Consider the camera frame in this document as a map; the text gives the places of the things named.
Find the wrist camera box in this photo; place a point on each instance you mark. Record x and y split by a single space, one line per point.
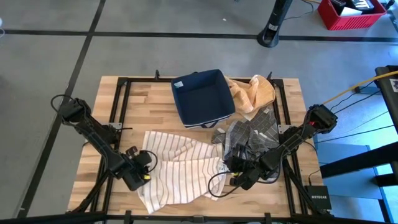
144 160
231 165

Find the orange checked towel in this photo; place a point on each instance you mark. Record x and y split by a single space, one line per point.
252 93

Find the white brown-striped towel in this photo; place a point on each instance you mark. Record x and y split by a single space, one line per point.
180 174

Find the black diagonal beam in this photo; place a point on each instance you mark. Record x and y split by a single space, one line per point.
357 160

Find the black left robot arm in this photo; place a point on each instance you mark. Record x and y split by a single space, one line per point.
93 130

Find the black keyboard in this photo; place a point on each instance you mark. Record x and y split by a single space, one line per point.
363 3

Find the grey floor power strip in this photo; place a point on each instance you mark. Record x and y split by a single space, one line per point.
368 90

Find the black rig crossbar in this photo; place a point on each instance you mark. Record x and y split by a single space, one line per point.
62 218

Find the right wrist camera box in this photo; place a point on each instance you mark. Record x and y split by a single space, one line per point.
231 165

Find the black Netgear network switch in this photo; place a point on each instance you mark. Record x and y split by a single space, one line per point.
318 197

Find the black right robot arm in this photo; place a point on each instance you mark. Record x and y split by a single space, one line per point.
295 140

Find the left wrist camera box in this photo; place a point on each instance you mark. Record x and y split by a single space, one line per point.
144 160

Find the grey white-checked towel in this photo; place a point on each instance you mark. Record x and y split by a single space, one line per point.
255 130

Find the red plastic crate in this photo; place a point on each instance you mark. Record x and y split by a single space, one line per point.
351 21

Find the white box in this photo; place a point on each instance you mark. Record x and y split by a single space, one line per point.
351 12

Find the black equipment rack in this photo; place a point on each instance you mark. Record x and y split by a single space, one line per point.
388 93

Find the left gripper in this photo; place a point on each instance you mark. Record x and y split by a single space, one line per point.
130 169

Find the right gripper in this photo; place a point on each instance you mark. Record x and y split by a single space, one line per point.
252 172

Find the black aluminium table frame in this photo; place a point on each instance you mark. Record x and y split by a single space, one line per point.
146 80

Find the navy white striped fabric bin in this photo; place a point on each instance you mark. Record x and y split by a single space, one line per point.
202 99

